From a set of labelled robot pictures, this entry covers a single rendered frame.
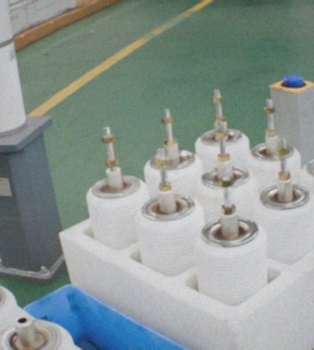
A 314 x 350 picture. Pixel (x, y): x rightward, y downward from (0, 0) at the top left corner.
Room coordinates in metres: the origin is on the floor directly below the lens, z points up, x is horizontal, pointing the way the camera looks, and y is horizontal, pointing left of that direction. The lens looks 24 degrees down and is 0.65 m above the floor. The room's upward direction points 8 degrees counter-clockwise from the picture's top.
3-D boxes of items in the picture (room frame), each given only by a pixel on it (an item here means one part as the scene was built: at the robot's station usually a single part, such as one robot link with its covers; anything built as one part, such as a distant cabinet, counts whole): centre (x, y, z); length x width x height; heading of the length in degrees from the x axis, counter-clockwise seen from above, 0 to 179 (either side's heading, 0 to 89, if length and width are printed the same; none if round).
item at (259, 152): (0.94, -0.19, 0.25); 0.08 x 0.08 x 0.01
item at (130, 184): (0.88, 0.06, 0.25); 0.08 x 0.08 x 0.01
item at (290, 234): (0.77, -0.17, 0.16); 0.10 x 0.10 x 0.18
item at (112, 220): (0.88, 0.06, 0.16); 0.10 x 0.10 x 0.18
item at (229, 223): (0.70, -0.08, 0.26); 0.02 x 0.02 x 0.03
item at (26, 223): (1.11, 0.28, 0.15); 0.15 x 0.15 x 0.30; 68
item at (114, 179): (0.88, 0.06, 0.26); 0.02 x 0.02 x 0.03
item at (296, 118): (1.10, -0.28, 0.16); 0.07 x 0.07 x 0.31; 38
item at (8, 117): (1.11, 0.28, 0.39); 0.09 x 0.09 x 0.17; 68
